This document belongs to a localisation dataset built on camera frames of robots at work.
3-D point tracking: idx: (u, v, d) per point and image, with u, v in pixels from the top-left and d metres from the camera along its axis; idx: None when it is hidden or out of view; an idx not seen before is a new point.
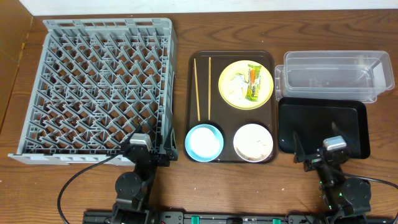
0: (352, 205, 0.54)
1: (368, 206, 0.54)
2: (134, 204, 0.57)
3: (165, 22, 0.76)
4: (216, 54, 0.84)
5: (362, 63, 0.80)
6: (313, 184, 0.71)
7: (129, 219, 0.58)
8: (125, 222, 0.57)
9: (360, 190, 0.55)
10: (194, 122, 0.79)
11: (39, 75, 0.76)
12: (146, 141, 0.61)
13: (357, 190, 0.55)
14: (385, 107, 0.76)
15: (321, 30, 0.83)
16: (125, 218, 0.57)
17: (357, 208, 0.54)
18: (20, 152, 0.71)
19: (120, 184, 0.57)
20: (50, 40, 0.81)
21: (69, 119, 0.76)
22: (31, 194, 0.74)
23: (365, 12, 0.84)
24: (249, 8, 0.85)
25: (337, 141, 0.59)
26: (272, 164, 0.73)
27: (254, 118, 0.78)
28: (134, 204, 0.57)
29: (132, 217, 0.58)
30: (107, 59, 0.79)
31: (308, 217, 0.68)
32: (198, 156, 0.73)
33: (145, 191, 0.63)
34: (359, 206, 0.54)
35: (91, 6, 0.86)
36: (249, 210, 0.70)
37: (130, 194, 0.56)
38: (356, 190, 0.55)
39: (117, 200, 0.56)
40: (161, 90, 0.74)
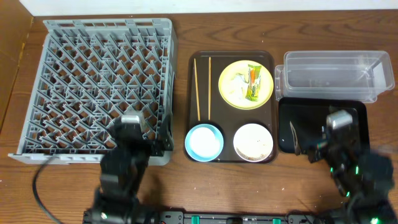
0: (372, 180, 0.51)
1: (390, 180, 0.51)
2: (119, 185, 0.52)
3: (165, 22, 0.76)
4: (216, 54, 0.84)
5: (362, 62, 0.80)
6: (314, 184, 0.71)
7: (111, 207, 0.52)
8: (104, 210, 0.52)
9: (379, 163, 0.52)
10: (194, 122, 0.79)
11: (39, 75, 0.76)
12: (138, 119, 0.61)
13: (374, 163, 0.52)
14: (385, 107, 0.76)
15: (321, 30, 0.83)
16: (104, 206, 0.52)
17: (378, 182, 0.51)
18: (20, 152, 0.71)
19: (107, 158, 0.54)
20: (50, 40, 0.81)
21: (69, 119, 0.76)
22: (31, 194, 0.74)
23: (365, 12, 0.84)
24: (249, 8, 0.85)
25: (342, 118, 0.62)
26: (272, 163, 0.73)
27: (254, 118, 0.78)
28: (119, 183, 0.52)
29: (114, 206, 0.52)
30: (107, 59, 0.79)
31: (308, 217, 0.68)
32: (198, 156, 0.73)
33: (136, 177, 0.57)
34: (379, 182, 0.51)
35: (91, 6, 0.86)
36: (249, 210, 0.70)
37: (117, 168, 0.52)
38: (374, 163, 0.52)
39: (102, 174, 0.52)
40: (161, 90, 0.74)
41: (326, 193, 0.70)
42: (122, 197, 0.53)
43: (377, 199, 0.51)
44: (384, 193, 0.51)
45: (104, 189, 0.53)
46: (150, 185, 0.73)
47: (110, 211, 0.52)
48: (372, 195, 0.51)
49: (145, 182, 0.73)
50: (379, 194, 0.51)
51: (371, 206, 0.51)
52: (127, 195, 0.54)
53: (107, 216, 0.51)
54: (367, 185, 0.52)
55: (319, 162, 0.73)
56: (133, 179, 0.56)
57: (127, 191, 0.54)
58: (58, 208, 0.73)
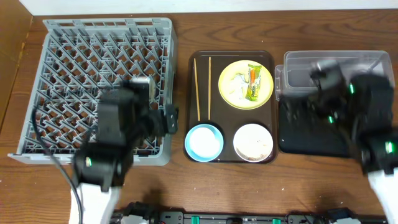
0: (370, 90, 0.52)
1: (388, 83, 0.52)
2: (114, 122, 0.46)
3: (165, 22, 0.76)
4: (216, 54, 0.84)
5: (362, 61, 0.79)
6: (313, 184, 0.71)
7: (97, 154, 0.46)
8: (92, 157, 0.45)
9: (375, 77, 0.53)
10: (194, 122, 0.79)
11: (38, 75, 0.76)
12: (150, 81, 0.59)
13: (370, 78, 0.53)
14: None
15: (321, 30, 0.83)
16: (93, 152, 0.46)
17: (374, 90, 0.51)
18: (20, 152, 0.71)
19: (107, 93, 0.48)
20: (50, 40, 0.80)
21: (69, 119, 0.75)
22: (31, 194, 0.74)
23: (366, 12, 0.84)
24: (249, 7, 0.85)
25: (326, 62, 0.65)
26: (272, 164, 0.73)
27: (254, 118, 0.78)
28: (115, 116, 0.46)
29: (103, 152, 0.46)
30: (107, 58, 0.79)
31: (308, 217, 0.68)
32: (198, 156, 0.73)
33: (135, 126, 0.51)
34: (376, 88, 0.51)
35: (91, 5, 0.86)
36: (249, 210, 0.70)
37: (116, 99, 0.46)
38: (368, 78, 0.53)
39: (98, 106, 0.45)
40: (161, 90, 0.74)
41: (326, 193, 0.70)
42: (115, 141, 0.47)
43: (377, 117, 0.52)
44: (389, 97, 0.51)
45: (99, 127, 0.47)
46: (150, 185, 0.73)
47: (97, 157, 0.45)
48: (374, 112, 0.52)
49: (145, 183, 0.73)
50: (377, 101, 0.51)
51: (375, 124, 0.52)
52: (124, 138, 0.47)
53: (92, 163, 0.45)
54: (366, 105, 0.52)
55: (319, 162, 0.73)
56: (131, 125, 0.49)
57: (124, 135, 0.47)
58: (58, 208, 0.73)
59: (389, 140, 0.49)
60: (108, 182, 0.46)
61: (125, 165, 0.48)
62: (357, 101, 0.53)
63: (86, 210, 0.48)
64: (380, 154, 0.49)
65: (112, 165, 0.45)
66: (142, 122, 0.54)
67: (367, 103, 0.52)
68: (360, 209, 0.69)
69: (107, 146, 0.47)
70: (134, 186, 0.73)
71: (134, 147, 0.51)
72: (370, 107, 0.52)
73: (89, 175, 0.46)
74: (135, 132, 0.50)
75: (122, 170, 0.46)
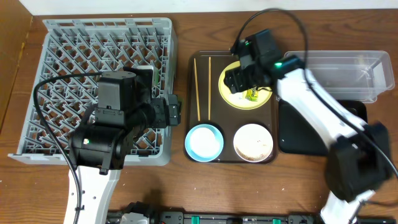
0: (256, 37, 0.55)
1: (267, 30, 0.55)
2: (115, 101, 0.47)
3: (165, 22, 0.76)
4: (216, 54, 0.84)
5: (362, 62, 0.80)
6: (313, 184, 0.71)
7: (96, 133, 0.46)
8: (89, 137, 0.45)
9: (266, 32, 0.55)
10: (194, 122, 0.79)
11: (38, 75, 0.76)
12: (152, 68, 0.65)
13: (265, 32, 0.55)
14: (385, 107, 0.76)
15: (321, 30, 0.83)
16: (90, 132, 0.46)
17: (256, 37, 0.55)
18: (20, 152, 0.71)
19: (109, 73, 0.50)
20: (50, 40, 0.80)
21: (69, 119, 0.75)
22: (31, 194, 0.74)
23: (366, 12, 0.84)
24: (249, 7, 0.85)
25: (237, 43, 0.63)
26: (272, 164, 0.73)
27: (254, 118, 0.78)
28: (117, 94, 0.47)
29: (101, 131, 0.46)
30: (107, 58, 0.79)
31: (308, 217, 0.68)
32: (198, 156, 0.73)
33: (133, 108, 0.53)
34: (259, 33, 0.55)
35: (91, 5, 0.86)
36: (249, 210, 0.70)
37: (117, 78, 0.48)
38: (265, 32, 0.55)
39: (100, 83, 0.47)
40: (161, 90, 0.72)
41: (327, 193, 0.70)
42: (115, 121, 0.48)
43: (271, 53, 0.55)
44: (257, 41, 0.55)
45: (99, 105, 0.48)
46: (150, 185, 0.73)
47: (96, 137, 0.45)
48: (265, 51, 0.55)
49: (145, 183, 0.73)
50: (258, 45, 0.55)
51: (272, 58, 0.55)
52: (123, 119, 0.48)
53: (89, 142, 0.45)
54: (257, 48, 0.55)
55: (319, 162, 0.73)
56: (129, 107, 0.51)
57: (124, 116, 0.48)
58: (58, 208, 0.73)
59: (278, 61, 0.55)
60: (107, 163, 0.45)
61: (125, 147, 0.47)
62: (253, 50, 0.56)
63: (85, 193, 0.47)
64: (276, 74, 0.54)
65: (111, 144, 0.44)
66: (142, 109, 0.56)
67: (256, 46, 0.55)
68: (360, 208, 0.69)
69: (106, 127, 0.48)
70: (134, 187, 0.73)
71: (133, 131, 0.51)
72: (262, 46, 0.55)
73: (87, 155, 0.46)
74: (135, 116, 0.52)
75: (121, 150, 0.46)
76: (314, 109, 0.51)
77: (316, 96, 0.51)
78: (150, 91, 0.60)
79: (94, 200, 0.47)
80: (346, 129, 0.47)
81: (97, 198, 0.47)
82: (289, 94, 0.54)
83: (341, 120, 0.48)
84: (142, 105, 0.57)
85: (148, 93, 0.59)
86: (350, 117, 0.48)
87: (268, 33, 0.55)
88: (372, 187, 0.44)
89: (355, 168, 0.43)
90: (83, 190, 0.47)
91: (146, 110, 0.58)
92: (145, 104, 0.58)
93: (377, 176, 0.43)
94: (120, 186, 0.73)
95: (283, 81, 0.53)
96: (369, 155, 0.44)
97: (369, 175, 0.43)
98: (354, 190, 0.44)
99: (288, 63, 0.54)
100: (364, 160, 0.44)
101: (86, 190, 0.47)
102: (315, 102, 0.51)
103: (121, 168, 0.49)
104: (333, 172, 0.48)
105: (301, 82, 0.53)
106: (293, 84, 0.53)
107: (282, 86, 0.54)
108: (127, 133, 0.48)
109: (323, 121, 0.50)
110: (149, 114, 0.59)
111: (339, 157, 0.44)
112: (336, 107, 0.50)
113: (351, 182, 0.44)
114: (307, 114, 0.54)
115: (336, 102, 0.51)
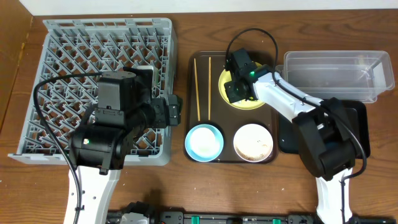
0: (234, 56, 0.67)
1: (242, 51, 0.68)
2: (115, 101, 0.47)
3: (165, 22, 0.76)
4: (216, 54, 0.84)
5: (362, 62, 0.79)
6: (313, 184, 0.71)
7: (96, 133, 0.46)
8: (88, 137, 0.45)
9: (241, 51, 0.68)
10: (194, 122, 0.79)
11: (38, 75, 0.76)
12: (152, 68, 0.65)
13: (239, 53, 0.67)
14: (384, 107, 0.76)
15: (321, 30, 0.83)
16: (89, 132, 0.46)
17: (234, 55, 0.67)
18: (20, 152, 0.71)
19: (109, 73, 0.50)
20: (50, 40, 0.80)
21: (69, 119, 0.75)
22: (31, 194, 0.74)
23: (366, 12, 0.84)
24: (249, 7, 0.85)
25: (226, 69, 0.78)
26: (272, 164, 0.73)
27: (254, 118, 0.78)
28: (117, 94, 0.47)
29: (102, 131, 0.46)
30: (107, 58, 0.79)
31: (308, 217, 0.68)
32: (198, 156, 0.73)
33: (133, 108, 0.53)
34: (236, 53, 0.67)
35: (91, 6, 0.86)
36: (249, 210, 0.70)
37: (117, 78, 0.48)
38: (240, 52, 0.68)
39: (100, 83, 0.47)
40: (161, 90, 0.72)
41: None
42: (115, 121, 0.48)
43: (247, 66, 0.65)
44: (235, 58, 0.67)
45: (99, 105, 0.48)
46: (150, 185, 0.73)
47: (96, 137, 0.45)
48: (242, 65, 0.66)
49: (145, 183, 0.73)
50: (236, 61, 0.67)
51: (249, 70, 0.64)
52: (123, 119, 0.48)
53: (89, 142, 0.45)
54: (236, 64, 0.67)
55: None
56: (129, 107, 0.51)
57: (124, 116, 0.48)
58: (58, 208, 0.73)
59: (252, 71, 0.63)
60: (107, 163, 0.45)
61: (125, 147, 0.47)
62: (234, 65, 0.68)
63: (85, 193, 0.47)
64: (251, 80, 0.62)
65: (111, 144, 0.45)
66: (142, 109, 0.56)
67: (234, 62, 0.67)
68: (360, 208, 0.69)
69: (106, 127, 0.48)
70: (134, 186, 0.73)
71: (133, 131, 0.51)
72: (239, 61, 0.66)
73: (86, 155, 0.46)
74: (135, 117, 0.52)
75: (121, 150, 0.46)
76: (281, 99, 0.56)
77: (282, 89, 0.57)
78: (150, 91, 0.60)
79: (94, 200, 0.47)
80: (305, 107, 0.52)
81: (96, 198, 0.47)
82: (263, 92, 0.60)
83: (301, 101, 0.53)
84: (142, 105, 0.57)
85: (148, 93, 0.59)
86: (310, 98, 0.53)
87: (244, 51, 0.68)
88: (342, 162, 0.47)
89: (318, 142, 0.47)
90: (83, 190, 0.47)
91: (146, 110, 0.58)
92: (144, 104, 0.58)
93: (342, 149, 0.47)
94: (120, 186, 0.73)
95: (257, 84, 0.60)
96: (331, 130, 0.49)
97: (333, 149, 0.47)
98: (326, 165, 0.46)
99: (262, 71, 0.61)
100: (325, 135, 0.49)
101: (86, 189, 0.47)
102: (282, 93, 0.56)
103: (121, 168, 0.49)
104: (304, 152, 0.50)
105: (268, 80, 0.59)
106: (262, 83, 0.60)
107: (255, 88, 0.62)
108: (127, 133, 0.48)
109: (288, 105, 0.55)
110: (149, 112, 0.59)
111: (303, 134, 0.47)
112: (298, 93, 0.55)
113: (320, 158, 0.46)
114: (278, 107, 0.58)
115: (299, 89, 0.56)
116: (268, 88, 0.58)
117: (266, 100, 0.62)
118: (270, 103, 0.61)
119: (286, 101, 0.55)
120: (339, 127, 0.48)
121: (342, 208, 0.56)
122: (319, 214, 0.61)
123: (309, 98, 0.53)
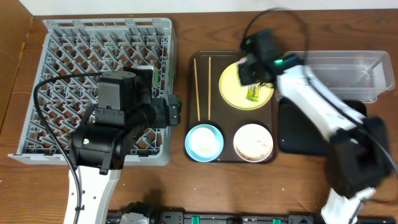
0: (257, 38, 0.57)
1: (266, 31, 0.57)
2: (115, 101, 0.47)
3: (165, 22, 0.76)
4: (216, 54, 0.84)
5: (362, 62, 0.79)
6: (313, 184, 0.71)
7: (96, 133, 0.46)
8: (89, 137, 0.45)
9: (265, 32, 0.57)
10: (194, 122, 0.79)
11: (38, 75, 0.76)
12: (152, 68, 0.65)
13: (263, 33, 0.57)
14: (384, 107, 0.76)
15: (321, 30, 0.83)
16: (89, 132, 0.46)
17: (257, 37, 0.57)
18: (20, 152, 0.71)
19: (109, 73, 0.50)
20: (50, 40, 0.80)
21: (69, 119, 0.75)
22: (32, 194, 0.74)
23: (365, 12, 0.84)
24: (249, 7, 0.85)
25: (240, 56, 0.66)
26: (272, 164, 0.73)
27: (254, 118, 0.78)
28: (117, 94, 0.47)
29: (101, 131, 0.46)
30: (107, 59, 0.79)
31: (308, 217, 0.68)
32: (198, 156, 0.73)
33: (133, 108, 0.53)
34: (258, 34, 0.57)
35: (91, 6, 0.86)
36: (249, 211, 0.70)
37: (117, 78, 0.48)
38: (265, 33, 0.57)
39: (99, 83, 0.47)
40: (161, 90, 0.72)
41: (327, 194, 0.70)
42: (115, 121, 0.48)
43: (270, 51, 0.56)
44: (257, 40, 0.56)
45: (99, 105, 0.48)
46: (150, 185, 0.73)
47: (96, 137, 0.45)
48: (265, 49, 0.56)
49: (145, 183, 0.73)
50: (258, 44, 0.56)
51: (273, 56, 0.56)
52: (123, 119, 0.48)
53: (89, 142, 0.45)
54: (258, 47, 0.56)
55: (319, 162, 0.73)
56: (129, 107, 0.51)
57: (124, 116, 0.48)
58: (58, 208, 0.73)
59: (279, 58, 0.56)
60: (107, 163, 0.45)
61: (125, 147, 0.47)
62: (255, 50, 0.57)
63: (85, 193, 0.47)
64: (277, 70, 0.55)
65: (111, 144, 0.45)
66: (142, 109, 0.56)
67: (257, 45, 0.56)
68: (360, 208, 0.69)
69: (106, 127, 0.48)
70: (134, 186, 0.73)
71: (133, 131, 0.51)
72: (263, 46, 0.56)
73: (86, 154, 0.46)
74: (135, 117, 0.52)
75: (121, 150, 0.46)
76: (314, 104, 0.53)
77: (315, 91, 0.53)
78: (150, 91, 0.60)
79: (94, 200, 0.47)
80: (342, 122, 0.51)
81: (96, 198, 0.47)
82: (291, 88, 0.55)
83: (339, 113, 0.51)
84: (142, 105, 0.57)
85: (148, 93, 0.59)
86: (346, 110, 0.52)
87: (268, 32, 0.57)
88: (371, 183, 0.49)
89: (352, 163, 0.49)
90: (83, 190, 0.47)
91: (146, 110, 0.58)
92: (144, 104, 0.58)
93: (374, 172, 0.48)
94: (120, 186, 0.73)
95: (285, 79, 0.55)
96: (364, 149, 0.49)
97: (367, 170, 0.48)
98: (354, 186, 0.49)
99: (289, 60, 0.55)
100: (359, 152, 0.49)
101: (86, 189, 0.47)
102: (315, 97, 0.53)
103: (121, 168, 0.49)
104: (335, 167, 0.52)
105: (300, 78, 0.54)
106: (293, 81, 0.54)
107: (282, 83, 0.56)
108: (127, 133, 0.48)
109: (323, 114, 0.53)
110: (149, 113, 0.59)
111: (341, 153, 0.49)
112: (334, 101, 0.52)
113: (351, 178, 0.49)
114: (307, 109, 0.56)
115: (334, 96, 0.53)
116: (301, 88, 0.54)
117: (289, 95, 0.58)
118: (296, 102, 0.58)
119: (320, 109, 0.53)
120: (375, 149, 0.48)
121: (351, 217, 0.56)
122: (324, 214, 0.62)
123: (346, 110, 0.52)
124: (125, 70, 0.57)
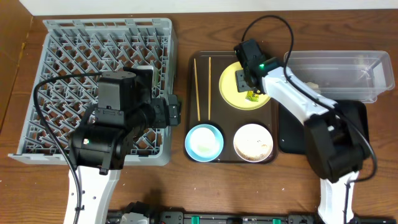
0: (242, 47, 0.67)
1: (250, 42, 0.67)
2: (115, 101, 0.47)
3: (165, 22, 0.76)
4: (216, 54, 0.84)
5: (362, 62, 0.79)
6: (314, 183, 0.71)
7: (96, 133, 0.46)
8: (88, 137, 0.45)
9: (249, 45, 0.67)
10: (194, 122, 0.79)
11: (38, 75, 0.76)
12: (152, 68, 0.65)
13: (247, 46, 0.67)
14: (385, 107, 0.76)
15: (321, 30, 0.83)
16: (89, 131, 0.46)
17: (243, 48, 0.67)
18: (20, 152, 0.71)
19: (109, 73, 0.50)
20: (50, 40, 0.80)
21: (69, 119, 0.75)
22: (31, 193, 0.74)
23: (365, 12, 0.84)
24: (249, 7, 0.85)
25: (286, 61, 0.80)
26: (272, 164, 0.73)
27: (254, 119, 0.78)
28: (117, 94, 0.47)
29: (101, 131, 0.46)
30: (107, 58, 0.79)
31: (308, 217, 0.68)
32: (198, 156, 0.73)
33: (133, 109, 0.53)
34: (245, 45, 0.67)
35: (91, 6, 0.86)
36: (249, 210, 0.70)
37: (117, 78, 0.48)
38: (249, 45, 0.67)
39: (99, 83, 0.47)
40: (161, 90, 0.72)
41: None
42: (115, 121, 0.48)
43: (255, 58, 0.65)
44: (242, 49, 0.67)
45: (99, 105, 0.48)
46: (150, 185, 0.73)
47: (96, 137, 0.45)
48: (250, 56, 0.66)
49: (145, 183, 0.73)
50: (244, 52, 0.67)
51: (256, 63, 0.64)
52: (123, 119, 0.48)
53: (89, 142, 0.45)
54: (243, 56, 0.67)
55: None
56: (129, 107, 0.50)
57: (124, 117, 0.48)
58: (58, 208, 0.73)
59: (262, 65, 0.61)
60: (107, 163, 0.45)
61: (125, 147, 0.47)
62: (242, 58, 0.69)
63: (85, 193, 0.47)
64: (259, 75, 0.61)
65: (111, 144, 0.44)
66: (142, 109, 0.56)
67: (242, 55, 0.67)
68: (359, 208, 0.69)
69: (106, 127, 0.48)
70: (134, 186, 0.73)
71: (133, 131, 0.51)
72: (245, 53, 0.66)
73: (86, 154, 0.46)
74: (135, 117, 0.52)
75: (121, 150, 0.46)
76: (292, 98, 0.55)
77: (293, 86, 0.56)
78: (150, 91, 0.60)
79: (94, 200, 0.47)
80: (318, 109, 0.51)
81: (96, 198, 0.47)
82: (272, 87, 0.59)
83: (313, 102, 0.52)
84: (142, 105, 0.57)
85: (148, 93, 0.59)
86: (322, 100, 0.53)
87: (253, 42, 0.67)
88: (348, 165, 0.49)
89: (329, 142, 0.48)
90: (83, 190, 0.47)
91: (146, 110, 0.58)
92: (144, 104, 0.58)
93: (350, 152, 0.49)
94: (120, 186, 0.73)
95: (267, 79, 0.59)
96: (340, 133, 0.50)
97: (342, 152, 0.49)
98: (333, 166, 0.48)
99: (272, 64, 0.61)
100: (336, 138, 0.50)
101: (86, 189, 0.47)
102: (292, 91, 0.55)
103: (121, 168, 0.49)
104: (314, 155, 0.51)
105: (279, 76, 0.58)
106: (272, 79, 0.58)
107: (265, 83, 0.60)
108: (127, 133, 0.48)
109: (300, 106, 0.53)
110: (149, 113, 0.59)
111: (316, 136, 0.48)
112: (311, 92, 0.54)
113: (328, 160, 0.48)
114: (288, 102, 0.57)
115: (311, 88, 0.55)
116: (278, 84, 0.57)
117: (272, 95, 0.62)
118: (278, 96, 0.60)
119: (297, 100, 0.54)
120: (350, 130, 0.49)
121: (344, 208, 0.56)
122: (321, 213, 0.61)
123: (321, 99, 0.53)
124: (126, 70, 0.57)
